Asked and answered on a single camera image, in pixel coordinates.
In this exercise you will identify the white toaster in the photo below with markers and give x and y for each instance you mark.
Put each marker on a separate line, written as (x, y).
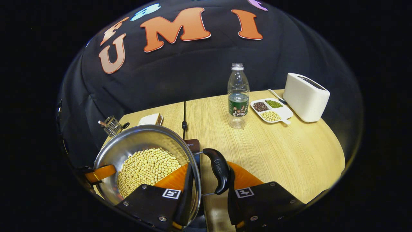
(305, 96)

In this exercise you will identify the black backdrop cloth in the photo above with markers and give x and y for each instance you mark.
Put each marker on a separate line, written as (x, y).
(193, 71)

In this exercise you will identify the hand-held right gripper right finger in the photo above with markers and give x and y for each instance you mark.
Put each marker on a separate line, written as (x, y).
(233, 206)

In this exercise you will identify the sandwich with lettuce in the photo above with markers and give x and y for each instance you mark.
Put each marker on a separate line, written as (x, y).
(149, 120)

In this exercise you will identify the white divided dish of beans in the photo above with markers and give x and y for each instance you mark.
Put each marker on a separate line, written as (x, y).
(272, 111)

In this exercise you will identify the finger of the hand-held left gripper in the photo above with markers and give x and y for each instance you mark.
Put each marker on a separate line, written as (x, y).
(101, 173)

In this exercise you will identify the clear plastic water bottle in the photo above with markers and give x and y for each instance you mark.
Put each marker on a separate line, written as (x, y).
(238, 103)

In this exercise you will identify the black induction cooktop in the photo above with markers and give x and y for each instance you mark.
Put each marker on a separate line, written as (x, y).
(193, 145)

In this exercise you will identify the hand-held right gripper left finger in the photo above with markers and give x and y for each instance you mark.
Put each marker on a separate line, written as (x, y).
(186, 209)

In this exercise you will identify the pile of yellow soybeans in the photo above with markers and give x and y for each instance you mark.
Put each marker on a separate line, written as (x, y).
(145, 167)

